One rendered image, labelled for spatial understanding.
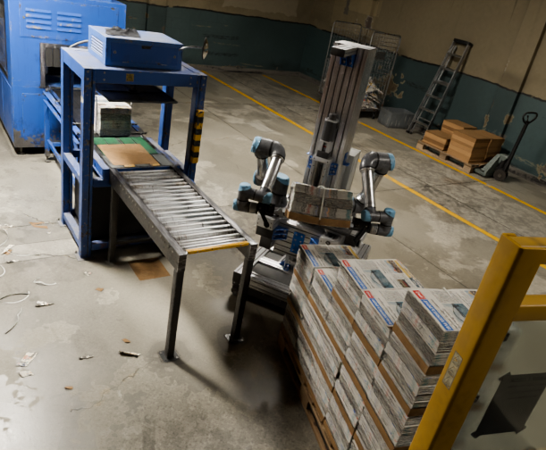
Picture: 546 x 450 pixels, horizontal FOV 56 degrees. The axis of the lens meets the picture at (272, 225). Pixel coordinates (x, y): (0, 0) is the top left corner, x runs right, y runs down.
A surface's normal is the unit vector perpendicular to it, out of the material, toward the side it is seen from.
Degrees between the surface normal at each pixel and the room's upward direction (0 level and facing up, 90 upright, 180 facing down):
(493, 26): 90
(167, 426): 0
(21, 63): 90
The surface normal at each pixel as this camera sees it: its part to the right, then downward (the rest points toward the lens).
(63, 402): 0.18, -0.88
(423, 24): -0.83, 0.11
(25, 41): 0.53, 0.47
